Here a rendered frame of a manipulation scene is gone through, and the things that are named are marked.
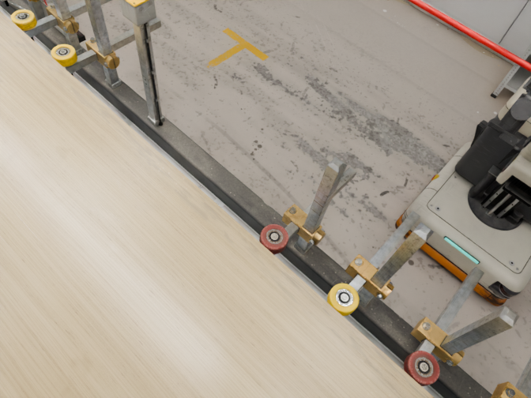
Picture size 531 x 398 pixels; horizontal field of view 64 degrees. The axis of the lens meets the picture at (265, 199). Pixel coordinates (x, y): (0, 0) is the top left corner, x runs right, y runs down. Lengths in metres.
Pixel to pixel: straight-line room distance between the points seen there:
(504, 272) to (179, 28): 2.51
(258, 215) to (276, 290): 0.39
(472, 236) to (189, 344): 1.53
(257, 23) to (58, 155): 2.25
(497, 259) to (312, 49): 1.86
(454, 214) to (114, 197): 1.60
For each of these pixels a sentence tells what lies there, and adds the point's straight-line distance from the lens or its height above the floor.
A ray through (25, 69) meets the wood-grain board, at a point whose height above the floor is 0.90.
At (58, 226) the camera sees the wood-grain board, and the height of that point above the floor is 0.90.
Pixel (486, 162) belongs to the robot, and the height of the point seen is 0.47.
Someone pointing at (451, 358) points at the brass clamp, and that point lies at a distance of 1.33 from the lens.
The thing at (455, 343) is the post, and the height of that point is 0.89.
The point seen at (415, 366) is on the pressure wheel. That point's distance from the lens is 1.19.
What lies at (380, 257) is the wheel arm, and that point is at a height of 0.85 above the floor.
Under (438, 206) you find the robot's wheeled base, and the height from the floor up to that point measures 0.28.
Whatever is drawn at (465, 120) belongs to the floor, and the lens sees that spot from 3.15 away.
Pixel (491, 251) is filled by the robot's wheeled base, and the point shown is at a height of 0.28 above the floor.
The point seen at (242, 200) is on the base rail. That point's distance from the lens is 1.49.
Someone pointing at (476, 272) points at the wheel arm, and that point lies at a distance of 1.47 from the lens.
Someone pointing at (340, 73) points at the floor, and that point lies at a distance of 3.09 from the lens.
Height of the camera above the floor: 1.97
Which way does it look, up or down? 58 degrees down
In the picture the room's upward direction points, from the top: 12 degrees clockwise
